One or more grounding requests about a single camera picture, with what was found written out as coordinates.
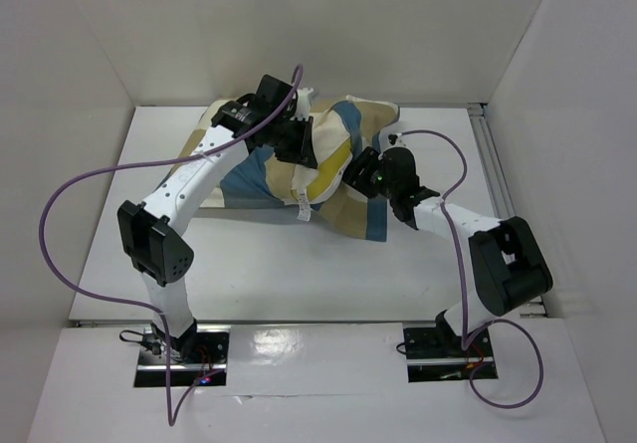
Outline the cream quilted pillow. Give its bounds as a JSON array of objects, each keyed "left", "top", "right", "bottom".
[{"left": 291, "top": 140, "right": 352, "bottom": 222}]

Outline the blue beige patchwork pillowcase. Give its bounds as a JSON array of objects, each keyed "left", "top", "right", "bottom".
[{"left": 200, "top": 96, "right": 400, "bottom": 242}]

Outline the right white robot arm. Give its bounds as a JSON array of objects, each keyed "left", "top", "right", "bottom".
[{"left": 343, "top": 147, "right": 553, "bottom": 346}]

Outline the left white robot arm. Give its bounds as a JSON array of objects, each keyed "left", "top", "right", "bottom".
[{"left": 116, "top": 89, "right": 312, "bottom": 359}]

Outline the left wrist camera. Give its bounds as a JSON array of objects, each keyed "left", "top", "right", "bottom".
[{"left": 251, "top": 75, "right": 315, "bottom": 120}]

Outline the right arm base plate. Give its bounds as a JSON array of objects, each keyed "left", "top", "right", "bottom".
[{"left": 395, "top": 324, "right": 499, "bottom": 383}]

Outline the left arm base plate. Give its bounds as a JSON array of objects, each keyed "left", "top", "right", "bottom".
[{"left": 118, "top": 325, "right": 230, "bottom": 388}]

